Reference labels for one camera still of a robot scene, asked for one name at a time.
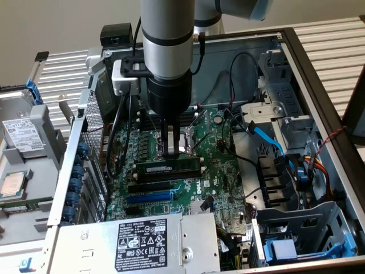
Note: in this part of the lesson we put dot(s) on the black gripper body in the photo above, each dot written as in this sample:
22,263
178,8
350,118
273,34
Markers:
168,97

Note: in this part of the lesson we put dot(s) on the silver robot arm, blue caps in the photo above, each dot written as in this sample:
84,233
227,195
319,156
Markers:
168,23

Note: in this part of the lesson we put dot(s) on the black RAM slot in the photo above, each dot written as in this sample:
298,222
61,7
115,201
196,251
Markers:
154,123
154,119
195,108
154,175
154,127
154,179

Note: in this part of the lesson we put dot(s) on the CPU socket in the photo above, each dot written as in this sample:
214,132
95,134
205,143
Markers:
185,137

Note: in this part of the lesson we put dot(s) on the green motherboard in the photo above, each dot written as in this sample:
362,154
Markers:
211,160

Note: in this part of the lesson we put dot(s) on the round coin battery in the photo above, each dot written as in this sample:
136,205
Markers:
218,119

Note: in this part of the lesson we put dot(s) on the long black expansion slot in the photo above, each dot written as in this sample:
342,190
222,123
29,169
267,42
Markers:
148,187

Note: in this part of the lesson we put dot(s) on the blue expansion slot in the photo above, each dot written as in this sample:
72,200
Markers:
148,197

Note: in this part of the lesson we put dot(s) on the silver chipset heatsink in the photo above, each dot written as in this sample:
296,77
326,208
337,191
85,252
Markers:
195,207

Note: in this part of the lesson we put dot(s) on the grey open PC case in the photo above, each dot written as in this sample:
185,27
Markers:
222,51

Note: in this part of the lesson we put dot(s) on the short black expansion slot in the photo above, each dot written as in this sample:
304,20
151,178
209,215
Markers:
132,211

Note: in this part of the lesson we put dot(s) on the black box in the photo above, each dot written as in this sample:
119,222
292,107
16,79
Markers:
117,32

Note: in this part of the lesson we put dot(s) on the silver case latch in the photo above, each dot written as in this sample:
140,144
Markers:
94,61

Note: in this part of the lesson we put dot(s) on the blue slot latch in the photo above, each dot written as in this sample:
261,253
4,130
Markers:
77,171
73,198
76,185
84,148
69,213

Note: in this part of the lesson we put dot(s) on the black fan shroud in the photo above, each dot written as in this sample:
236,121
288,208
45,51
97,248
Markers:
273,177

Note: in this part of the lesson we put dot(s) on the grey metal disk bay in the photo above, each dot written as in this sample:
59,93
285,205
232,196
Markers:
288,94

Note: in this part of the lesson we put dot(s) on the silver power supply with label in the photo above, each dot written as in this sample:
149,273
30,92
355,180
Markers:
91,245

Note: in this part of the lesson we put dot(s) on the grey parts rack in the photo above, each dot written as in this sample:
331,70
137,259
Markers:
42,177

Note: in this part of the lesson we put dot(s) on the blue plastic disk caddy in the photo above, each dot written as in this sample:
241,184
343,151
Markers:
282,249

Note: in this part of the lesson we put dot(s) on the silver hard disk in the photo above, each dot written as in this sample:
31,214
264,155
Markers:
20,134

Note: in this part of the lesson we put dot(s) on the large grey drive cage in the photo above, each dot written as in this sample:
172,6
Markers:
313,217

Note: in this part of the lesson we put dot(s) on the silver CPU chip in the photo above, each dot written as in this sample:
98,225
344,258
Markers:
12,184

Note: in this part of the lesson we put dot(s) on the dark brown panel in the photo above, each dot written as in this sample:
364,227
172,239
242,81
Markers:
360,97

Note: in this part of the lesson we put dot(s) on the small blue clip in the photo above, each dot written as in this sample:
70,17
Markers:
26,265

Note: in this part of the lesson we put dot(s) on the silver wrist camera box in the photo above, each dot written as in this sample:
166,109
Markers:
125,84

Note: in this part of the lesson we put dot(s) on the silver drive bracket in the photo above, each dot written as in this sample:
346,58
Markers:
259,111

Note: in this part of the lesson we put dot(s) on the silver expansion card bracket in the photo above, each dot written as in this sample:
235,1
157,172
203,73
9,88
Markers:
67,109

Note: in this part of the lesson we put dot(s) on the silver post with black cap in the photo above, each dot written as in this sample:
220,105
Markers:
42,56

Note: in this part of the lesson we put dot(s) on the blue disk rail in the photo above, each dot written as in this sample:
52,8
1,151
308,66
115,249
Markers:
33,90

